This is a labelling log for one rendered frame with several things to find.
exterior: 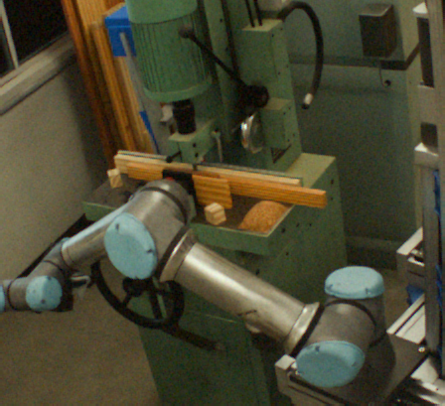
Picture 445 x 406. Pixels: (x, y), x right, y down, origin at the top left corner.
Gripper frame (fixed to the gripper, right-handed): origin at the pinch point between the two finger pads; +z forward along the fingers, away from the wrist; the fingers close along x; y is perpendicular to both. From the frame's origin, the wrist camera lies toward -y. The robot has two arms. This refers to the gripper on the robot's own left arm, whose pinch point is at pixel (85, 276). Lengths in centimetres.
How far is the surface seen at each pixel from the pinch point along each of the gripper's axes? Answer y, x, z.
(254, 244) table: -13.5, 36.9, 19.5
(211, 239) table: -12.6, 23.8, 20.0
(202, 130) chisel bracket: -39.9, 14.1, 25.5
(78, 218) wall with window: 8, -120, 136
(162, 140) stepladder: -34, -47, 93
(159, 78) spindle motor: -52, 12, 7
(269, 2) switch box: -77, 26, 33
